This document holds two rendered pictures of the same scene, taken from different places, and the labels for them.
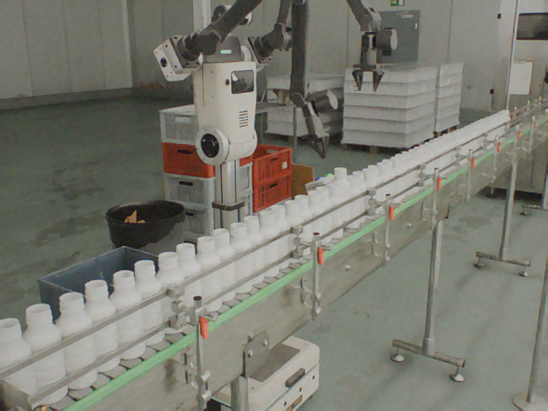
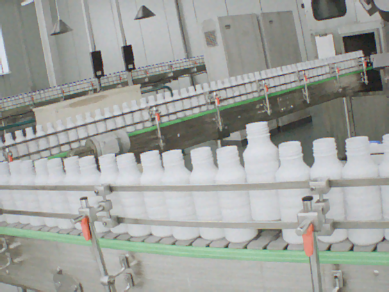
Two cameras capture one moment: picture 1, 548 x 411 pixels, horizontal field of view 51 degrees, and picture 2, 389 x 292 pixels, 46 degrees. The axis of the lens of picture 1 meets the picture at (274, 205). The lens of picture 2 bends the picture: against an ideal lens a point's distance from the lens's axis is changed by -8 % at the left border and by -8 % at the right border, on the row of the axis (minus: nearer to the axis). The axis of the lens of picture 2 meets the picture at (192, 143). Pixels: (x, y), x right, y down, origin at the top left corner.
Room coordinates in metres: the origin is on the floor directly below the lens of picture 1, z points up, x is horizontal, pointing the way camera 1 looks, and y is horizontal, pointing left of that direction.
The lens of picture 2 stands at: (1.60, -1.00, 1.32)
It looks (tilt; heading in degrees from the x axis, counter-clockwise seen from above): 9 degrees down; 91
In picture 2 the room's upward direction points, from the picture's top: 11 degrees counter-clockwise
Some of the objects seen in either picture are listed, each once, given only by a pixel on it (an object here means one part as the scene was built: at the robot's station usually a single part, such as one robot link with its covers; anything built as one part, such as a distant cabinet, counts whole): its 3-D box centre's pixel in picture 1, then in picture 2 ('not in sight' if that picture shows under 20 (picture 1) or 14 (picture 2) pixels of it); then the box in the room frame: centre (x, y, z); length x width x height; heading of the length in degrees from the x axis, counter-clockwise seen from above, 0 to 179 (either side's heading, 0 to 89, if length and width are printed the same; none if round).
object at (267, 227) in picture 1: (267, 244); (94, 194); (1.36, 0.02, 1.08); 0.06 x 0.06 x 0.17
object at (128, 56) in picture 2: not in sight; (127, 58); (0.80, 6.46, 1.55); 0.17 x 0.15 x 0.42; 38
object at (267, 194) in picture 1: (254, 188); not in sight; (4.77, 0.17, 0.33); 0.61 x 0.41 x 0.22; 148
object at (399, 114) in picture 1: (390, 108); not in sight; (8.51, -1.73, 0.59); 1.24 x 1.03 x 1.17; 148
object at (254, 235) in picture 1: (251, 249); (79, 192); (1.32, 0.06, 1.08); 0.06 x 0.06 x 0.17
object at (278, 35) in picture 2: not in sight; (277, 69); (3.09, 6.83, 0.96); 0.82 x 0.50 x 1.91; 38
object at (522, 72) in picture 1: (519, 77); not in sight; (5.52, -2.33, 1.22); 0.23 x 0.03 x 0.32; 56
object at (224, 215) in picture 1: (229, 246); not in sight; (2.27, 0.19, 0.74); 0.11 x 0.11 x 0.40; 55
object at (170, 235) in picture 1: (149, 262); not in sight; (3.12, 0.73, 0.32); 0.45 x 0.45 x 0.64
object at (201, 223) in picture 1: (210, 209); not in sight; (4.13, 0.48, 0.33); 0.61 x 0.41 x 0.22; 152
